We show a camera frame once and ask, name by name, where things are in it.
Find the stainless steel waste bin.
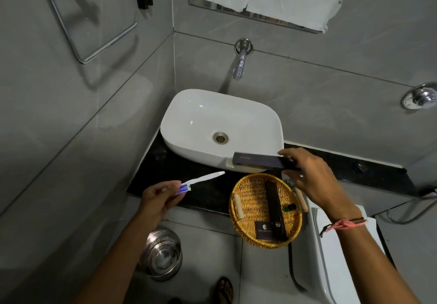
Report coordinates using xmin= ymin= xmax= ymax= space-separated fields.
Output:
xmin=138 ymin=229 xmax=183 ymax=282

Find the person's left forearm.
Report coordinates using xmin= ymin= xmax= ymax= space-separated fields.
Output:
xmin=73 ymin=210 xmax=164 ymax=304

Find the white toilet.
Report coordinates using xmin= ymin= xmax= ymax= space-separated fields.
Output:
xmin=302 ymin=205 xmax=389 ymax=304

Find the chrome flexible hose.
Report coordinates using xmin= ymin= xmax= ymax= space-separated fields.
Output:
xmin=386 ymin=188 xmax=437 ymax=226

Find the black sandal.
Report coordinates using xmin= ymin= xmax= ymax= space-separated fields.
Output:
xmin=215 ymin=276 xmax=235 ymax=304

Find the person's right forearm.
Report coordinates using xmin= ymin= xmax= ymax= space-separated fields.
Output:
xmin=323 ymin=209 xmax=422 ymax=304

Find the round wicker basket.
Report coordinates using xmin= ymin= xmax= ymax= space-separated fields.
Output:
xmin=229 ymin=173 xmax=309 ymax=249

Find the long dark cardboard box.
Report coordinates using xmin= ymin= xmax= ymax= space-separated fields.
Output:
xmin=232 ymin=152 xmax=302 ymax=171
xmin=266 ymin=180 xmax=289 ymax=242

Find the chrome wall faucet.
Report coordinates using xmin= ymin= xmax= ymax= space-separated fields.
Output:
xmin=233 ymin=38 xmax=254 ymax=81

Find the person's right hand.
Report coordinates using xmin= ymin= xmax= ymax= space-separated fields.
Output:
xmin=277 ymin=147 xmax=359 ymax=221

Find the white toothbrush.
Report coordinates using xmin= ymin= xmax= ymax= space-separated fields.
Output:
xmin=162 ymin=171 xmax=226 ymax=194

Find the person's left hand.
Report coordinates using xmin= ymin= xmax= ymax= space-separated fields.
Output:
xmin=138 ymin=181 xmax=187 ymax=225

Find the chrome towel rail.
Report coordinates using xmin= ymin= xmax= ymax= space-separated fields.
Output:
xmin=37 ymin=0 xmax=139 ymax=65

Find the small dark cardboard box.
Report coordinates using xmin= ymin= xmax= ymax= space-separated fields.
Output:
xmin=254 ymin=221 xmax=274 ymax=244

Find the white ceramic sink basin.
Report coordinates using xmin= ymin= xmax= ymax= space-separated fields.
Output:
xmin=160 ymin=89 xmax=285 ymax=173

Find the pink braided wrist bracelet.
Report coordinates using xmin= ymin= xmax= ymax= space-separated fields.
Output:
xmin=319 ymin=217 xmax=368 ymax=238

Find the wall mirror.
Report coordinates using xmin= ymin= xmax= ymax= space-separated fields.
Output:
xmin=188 ymin=0 xmax=323 ymax=35

